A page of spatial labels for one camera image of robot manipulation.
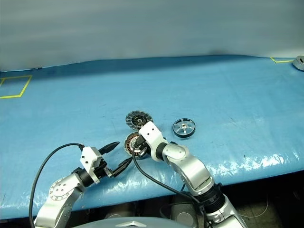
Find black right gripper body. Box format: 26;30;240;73
132;136;150;159

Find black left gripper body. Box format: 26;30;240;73
94;158;114;180

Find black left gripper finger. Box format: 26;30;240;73
98;141;121;155
111;157;133;178

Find round motor housing copper windings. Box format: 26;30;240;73
123;132;143;160

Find grey finned round motor lid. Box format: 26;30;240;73
124;110;149;130

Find silver spoked rotor black rim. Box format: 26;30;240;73
172;118;196;138

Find grey round cap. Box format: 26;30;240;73
160;197;199;228
104;210;130;221

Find grey robot torso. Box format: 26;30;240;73
78;217;192;228

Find blue plastic table cover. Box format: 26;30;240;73
0;55;304;218

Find small yellow tape corner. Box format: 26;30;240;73
270;57;295;65

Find grey rounded plastic object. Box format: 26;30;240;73
292;55;304;72

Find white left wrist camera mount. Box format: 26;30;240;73
80;146;102;186

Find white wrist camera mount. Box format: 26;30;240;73
80;146;102;186
138;121;168;162

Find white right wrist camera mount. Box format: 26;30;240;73
138;121;168;162

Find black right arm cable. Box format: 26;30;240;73
132;137;210;228

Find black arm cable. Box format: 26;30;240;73
132;137;210;228
28;142;86;226

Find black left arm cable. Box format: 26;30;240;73
28;142;86;226

